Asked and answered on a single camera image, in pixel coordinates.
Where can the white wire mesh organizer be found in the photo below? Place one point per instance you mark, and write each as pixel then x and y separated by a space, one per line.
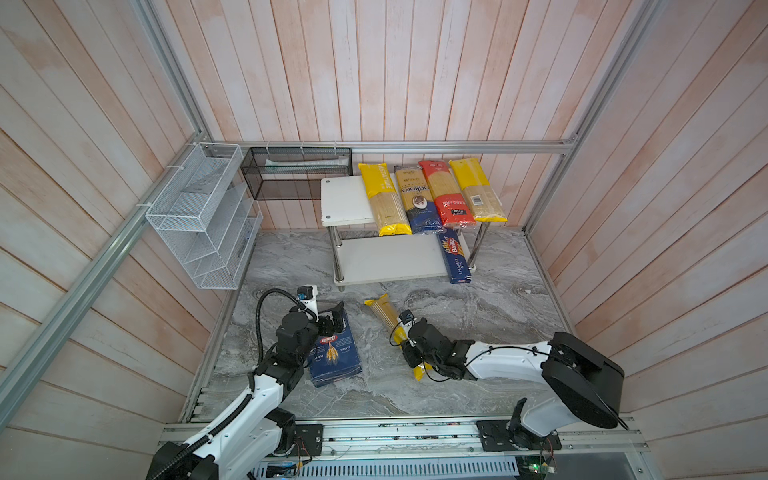
pixel 205 217

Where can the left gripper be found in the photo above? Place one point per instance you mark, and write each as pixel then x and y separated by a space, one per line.
pixel 337 326

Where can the yellow clear spaghetti bag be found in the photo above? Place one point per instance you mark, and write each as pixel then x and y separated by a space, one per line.
pixel 483 202

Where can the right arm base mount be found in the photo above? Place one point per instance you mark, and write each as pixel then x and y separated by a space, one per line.
pixel 510 435

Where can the yellow Pastatime spaghetti bag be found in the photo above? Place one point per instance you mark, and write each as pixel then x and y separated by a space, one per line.
pixel 384 311

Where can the red spaghetti bag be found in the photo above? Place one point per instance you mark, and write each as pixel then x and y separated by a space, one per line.
pixel 451 206

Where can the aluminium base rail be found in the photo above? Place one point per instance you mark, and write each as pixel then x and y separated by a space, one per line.
pixel 443 447

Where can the narrow blue Barilla spaghetti box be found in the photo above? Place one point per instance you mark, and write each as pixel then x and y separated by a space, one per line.
pixel 455 261

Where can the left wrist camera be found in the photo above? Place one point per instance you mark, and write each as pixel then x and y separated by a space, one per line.
pixel 307 295

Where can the black mesh basket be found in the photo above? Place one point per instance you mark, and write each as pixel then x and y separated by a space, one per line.
pixel 293 173

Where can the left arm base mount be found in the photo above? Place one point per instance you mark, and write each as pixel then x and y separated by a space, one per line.
pixel 296 438

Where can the wide blue Barilla pasta box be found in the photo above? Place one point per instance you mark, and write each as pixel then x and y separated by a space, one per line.
pixel 334 358

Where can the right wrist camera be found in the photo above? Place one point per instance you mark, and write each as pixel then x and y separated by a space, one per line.
pixel 406 317

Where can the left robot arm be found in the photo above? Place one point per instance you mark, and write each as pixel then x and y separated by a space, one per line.
pixel 255 426

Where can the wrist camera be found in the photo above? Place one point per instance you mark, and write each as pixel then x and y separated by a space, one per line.
pixel 307 295
pixel 406 317

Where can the white two-tier shelf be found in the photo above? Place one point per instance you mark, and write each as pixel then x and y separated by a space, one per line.
pixel 379 259

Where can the dark blue spaghetti bag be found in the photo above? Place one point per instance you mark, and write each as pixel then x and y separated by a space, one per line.
pixel 417 200

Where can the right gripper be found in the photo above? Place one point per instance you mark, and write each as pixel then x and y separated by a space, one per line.
pixel 409 357

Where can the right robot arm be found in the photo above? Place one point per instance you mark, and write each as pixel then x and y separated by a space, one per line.
pixel 584 384

